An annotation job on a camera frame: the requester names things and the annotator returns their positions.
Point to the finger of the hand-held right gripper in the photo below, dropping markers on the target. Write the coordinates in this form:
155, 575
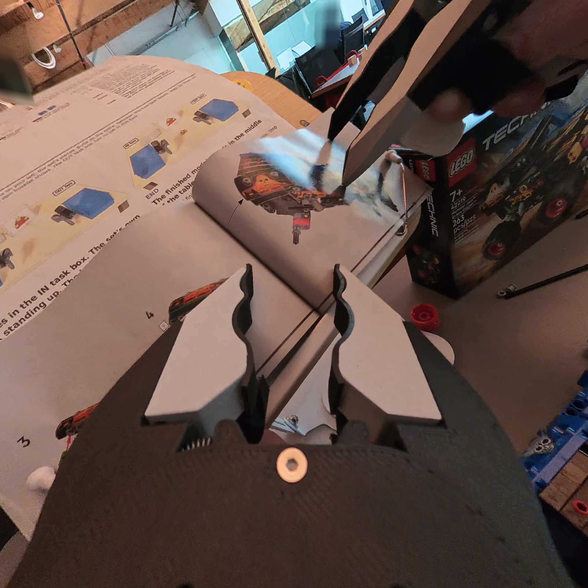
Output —
372, 73
404, 101

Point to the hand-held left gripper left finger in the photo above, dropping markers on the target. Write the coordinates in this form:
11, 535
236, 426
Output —
197, 367

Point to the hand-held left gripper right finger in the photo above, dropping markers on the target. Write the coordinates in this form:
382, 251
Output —
390, 367

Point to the blue black brick truck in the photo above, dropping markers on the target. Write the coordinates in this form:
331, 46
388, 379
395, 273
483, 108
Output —
560, 450

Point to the instruction booklet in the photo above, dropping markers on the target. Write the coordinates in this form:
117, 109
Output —
92, 138

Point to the grey desk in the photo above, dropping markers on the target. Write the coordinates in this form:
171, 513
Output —
496, 367

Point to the person's right hand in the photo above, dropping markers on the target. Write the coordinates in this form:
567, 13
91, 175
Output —
551, 32

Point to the computer monitor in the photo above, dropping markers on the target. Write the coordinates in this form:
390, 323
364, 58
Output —
317, 64

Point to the large red wheel hub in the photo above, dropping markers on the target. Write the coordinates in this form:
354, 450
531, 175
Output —
424, 317

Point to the monster truck set box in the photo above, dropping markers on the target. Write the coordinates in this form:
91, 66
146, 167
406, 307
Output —
478, 239

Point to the black axle rod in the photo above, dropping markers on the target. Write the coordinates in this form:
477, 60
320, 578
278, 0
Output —
542, 280

